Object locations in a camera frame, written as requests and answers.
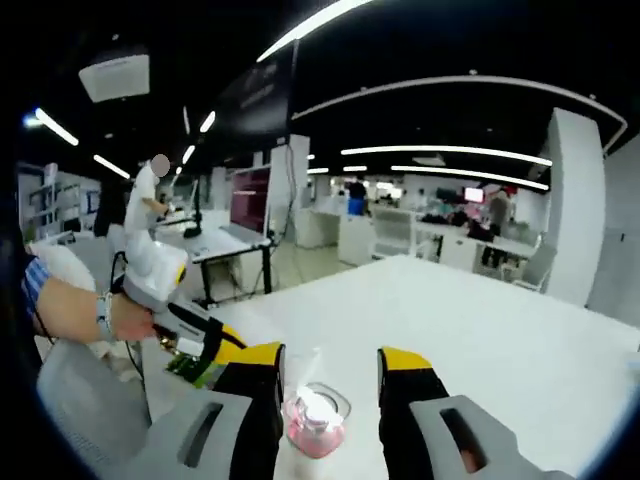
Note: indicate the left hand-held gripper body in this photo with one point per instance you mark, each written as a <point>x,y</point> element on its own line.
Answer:
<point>150,275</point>

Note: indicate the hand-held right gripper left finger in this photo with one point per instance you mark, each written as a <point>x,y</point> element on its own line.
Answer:
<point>255,390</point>

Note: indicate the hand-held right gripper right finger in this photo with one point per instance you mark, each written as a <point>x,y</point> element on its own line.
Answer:
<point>405,395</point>

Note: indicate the green black skincare sachet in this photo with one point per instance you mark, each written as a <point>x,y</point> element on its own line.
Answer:
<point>187,370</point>

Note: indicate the white tube clear red cap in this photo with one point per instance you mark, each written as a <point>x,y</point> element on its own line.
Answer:
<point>315,420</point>

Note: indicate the person's left hand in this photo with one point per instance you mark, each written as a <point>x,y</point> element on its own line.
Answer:
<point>132,320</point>

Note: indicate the grey wristband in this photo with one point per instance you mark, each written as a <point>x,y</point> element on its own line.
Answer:
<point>105,316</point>

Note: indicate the white desk black legs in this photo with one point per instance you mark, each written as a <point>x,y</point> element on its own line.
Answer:
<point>220,245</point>

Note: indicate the large computer monitor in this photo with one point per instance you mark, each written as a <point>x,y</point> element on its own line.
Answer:
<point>250,200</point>

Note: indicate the white ceiling air unit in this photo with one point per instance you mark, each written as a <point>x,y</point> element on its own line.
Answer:
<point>116,77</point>

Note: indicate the black hanging sign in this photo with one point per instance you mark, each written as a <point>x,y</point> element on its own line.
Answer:
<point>257,100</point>

